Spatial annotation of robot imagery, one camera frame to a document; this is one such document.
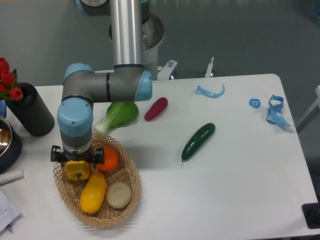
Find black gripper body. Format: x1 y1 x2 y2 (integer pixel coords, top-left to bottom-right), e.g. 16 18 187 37
50 145 105 164

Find yellow bell pepper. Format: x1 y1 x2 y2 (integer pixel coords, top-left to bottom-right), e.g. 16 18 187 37
65 160 91 181

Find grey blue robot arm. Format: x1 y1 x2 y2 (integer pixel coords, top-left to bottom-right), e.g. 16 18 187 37
50 0 153 165

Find woven wicker basket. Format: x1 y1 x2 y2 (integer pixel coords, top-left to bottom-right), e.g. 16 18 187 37
53 132 142 228

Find orange fruit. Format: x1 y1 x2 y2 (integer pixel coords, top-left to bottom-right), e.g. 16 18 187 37
96 147 119 172

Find yellow mango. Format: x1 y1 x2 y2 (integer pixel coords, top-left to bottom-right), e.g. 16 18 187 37
80 171 107 214

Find white paper roll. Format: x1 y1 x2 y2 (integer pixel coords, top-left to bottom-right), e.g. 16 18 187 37
0 169 24 186

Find green bok choy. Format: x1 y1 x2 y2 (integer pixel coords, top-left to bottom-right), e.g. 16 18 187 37
93 102 139 135

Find dark metal pot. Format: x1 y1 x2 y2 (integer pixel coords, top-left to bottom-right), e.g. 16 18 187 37
0 117 22 173

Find black cylindrical vase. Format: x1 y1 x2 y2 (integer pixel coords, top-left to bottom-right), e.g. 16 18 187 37
5 82 55 137

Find white paper sheet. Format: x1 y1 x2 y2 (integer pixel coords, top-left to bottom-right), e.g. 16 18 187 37
0 190 21 231

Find purple sweet potato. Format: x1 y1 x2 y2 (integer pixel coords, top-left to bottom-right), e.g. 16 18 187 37
144 97 168 122

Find red artificial tulips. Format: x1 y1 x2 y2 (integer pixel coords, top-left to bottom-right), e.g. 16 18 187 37
0 57 24 101

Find dark green cucumber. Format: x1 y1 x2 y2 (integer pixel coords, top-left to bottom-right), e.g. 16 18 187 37
180 122 216 166

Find blue curved ribbon strip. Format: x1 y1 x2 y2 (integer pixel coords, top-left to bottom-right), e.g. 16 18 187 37
194 84 226 99

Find blue tape roll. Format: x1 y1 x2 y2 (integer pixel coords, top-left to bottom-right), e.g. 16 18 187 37
248 98 261 109

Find blue knotted ribbon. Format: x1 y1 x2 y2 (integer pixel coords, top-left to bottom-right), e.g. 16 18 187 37
266 94 294 127

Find black device at edge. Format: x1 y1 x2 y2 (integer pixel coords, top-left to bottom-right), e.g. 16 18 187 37
302 202 320 229

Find white metal base bracket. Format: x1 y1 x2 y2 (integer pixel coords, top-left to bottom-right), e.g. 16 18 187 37
94 57 215 81

